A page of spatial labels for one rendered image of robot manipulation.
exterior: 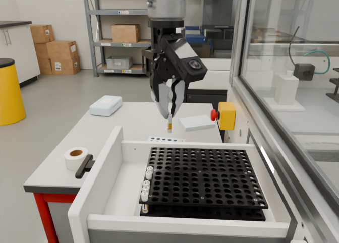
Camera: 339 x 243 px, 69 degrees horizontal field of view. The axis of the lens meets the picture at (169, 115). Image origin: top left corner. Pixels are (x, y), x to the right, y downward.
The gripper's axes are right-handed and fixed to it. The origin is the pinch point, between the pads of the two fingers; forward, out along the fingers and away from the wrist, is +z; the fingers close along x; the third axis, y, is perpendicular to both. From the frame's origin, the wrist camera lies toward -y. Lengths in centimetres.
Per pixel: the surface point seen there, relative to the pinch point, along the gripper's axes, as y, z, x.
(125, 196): -4.3, 14.8, 13.6
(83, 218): -12.4, 8.3, 23.2
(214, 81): 48, 13, -54
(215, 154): -8.4, 8.1, -6.9
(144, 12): 332, -12, -146
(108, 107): 53, 18, 0
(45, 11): 486, -10, -22
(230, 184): -17.8, 8.3, -2.8
